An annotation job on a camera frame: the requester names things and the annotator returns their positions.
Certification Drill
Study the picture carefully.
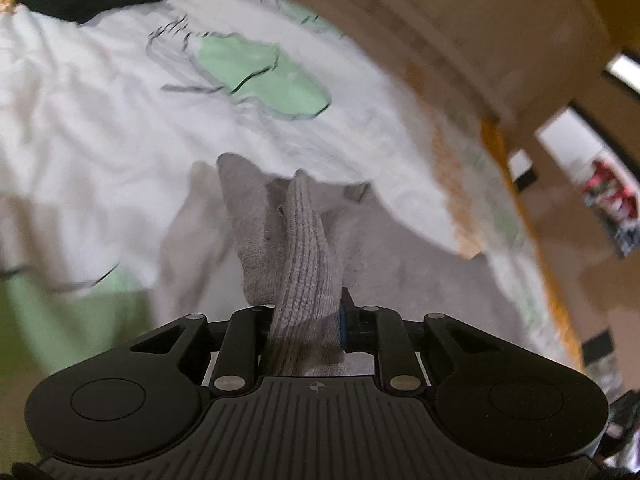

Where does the grey knitted sweater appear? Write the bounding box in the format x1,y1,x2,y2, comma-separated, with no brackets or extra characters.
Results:
151,153,530,376

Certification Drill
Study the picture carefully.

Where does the white leaf print bed sheet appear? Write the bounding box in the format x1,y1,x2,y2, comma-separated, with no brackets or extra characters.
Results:
1,0,579,466

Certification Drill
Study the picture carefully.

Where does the wooden bed frame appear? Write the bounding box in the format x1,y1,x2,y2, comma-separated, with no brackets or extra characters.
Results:
194,0,640,376

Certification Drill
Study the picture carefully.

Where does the colourful clothes pile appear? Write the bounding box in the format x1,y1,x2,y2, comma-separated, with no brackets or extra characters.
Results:
582,158,639,258

